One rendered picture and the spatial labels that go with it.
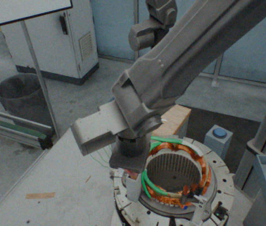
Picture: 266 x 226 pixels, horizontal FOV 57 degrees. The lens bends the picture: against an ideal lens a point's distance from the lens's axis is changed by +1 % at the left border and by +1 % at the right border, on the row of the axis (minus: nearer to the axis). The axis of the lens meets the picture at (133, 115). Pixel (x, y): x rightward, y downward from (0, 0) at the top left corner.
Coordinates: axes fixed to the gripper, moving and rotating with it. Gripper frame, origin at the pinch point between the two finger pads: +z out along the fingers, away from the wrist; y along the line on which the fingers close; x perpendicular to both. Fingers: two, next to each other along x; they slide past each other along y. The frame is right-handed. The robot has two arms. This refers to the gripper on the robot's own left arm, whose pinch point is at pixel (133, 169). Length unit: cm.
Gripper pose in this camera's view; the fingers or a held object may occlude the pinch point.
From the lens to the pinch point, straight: 56.0
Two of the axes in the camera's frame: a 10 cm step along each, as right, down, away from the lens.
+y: -2.5, 7.1, -6.6
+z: 0.4, 6.9, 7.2
